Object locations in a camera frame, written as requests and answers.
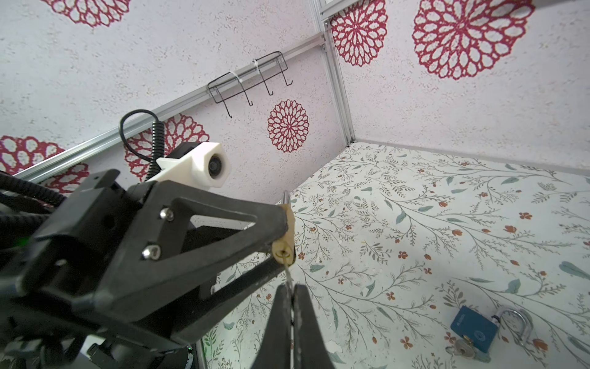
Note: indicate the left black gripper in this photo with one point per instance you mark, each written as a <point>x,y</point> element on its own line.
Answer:
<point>154,267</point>

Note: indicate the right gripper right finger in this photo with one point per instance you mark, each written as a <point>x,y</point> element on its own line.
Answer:
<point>309,349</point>

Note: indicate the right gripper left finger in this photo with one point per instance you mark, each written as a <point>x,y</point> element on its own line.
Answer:
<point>274,352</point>

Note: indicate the small silver key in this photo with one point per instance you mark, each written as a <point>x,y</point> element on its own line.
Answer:
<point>289,281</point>

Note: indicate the small brass padlock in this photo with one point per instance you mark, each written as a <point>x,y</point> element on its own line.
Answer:
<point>283,249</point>

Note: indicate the silver key with ring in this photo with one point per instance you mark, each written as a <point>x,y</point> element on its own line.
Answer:
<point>465,349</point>

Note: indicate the blue padlock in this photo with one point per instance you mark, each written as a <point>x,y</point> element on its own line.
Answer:
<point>481,331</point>

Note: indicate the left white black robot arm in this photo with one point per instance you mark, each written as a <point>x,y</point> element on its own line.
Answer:
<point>19,197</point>

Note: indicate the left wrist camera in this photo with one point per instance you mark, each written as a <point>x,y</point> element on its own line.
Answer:
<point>204,167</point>

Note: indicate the black wire wall basket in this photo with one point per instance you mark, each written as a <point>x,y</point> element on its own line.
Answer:
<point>259,72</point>

